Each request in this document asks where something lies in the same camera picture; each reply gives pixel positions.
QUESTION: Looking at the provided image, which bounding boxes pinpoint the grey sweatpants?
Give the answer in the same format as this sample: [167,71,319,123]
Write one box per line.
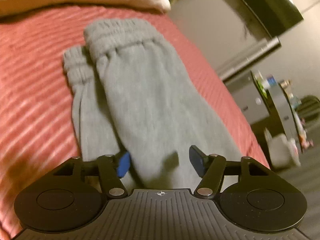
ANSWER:
[63,18,241,189]

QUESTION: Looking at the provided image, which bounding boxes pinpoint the white upholstered chair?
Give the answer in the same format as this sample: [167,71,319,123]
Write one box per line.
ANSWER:
[264,129,301,170]

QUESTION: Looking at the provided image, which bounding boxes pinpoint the red ribbed bedspread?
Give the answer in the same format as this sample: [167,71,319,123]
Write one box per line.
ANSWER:
[1,5,267,239]

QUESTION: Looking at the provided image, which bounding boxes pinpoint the grey bedside cabinet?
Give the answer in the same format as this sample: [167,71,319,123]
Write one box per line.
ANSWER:
[227,74,271,125]

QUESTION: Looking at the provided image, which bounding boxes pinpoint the grey vanity desk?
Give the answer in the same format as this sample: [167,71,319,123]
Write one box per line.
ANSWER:
[251,80,303,154]

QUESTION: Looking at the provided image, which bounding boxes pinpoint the white tower fan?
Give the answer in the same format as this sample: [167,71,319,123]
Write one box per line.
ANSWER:
[216,37,281,82]

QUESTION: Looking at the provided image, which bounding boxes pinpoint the black wall television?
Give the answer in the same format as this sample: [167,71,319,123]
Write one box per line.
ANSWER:
[242,0,303,37]

